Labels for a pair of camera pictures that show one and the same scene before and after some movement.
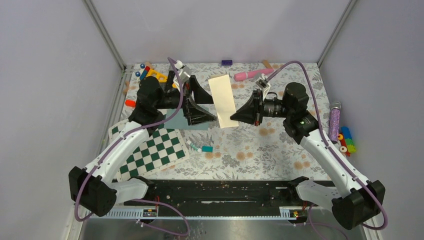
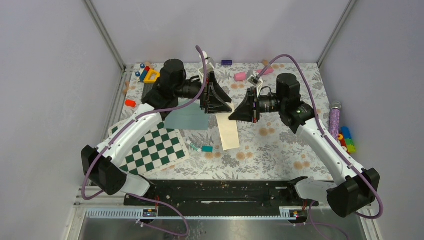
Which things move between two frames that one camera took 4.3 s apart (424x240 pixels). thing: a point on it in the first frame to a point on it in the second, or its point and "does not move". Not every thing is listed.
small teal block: [207, 149] does not move
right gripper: [246, 114] does not move
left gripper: [194, 113] to [217, 102]
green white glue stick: [190, 143] does not move
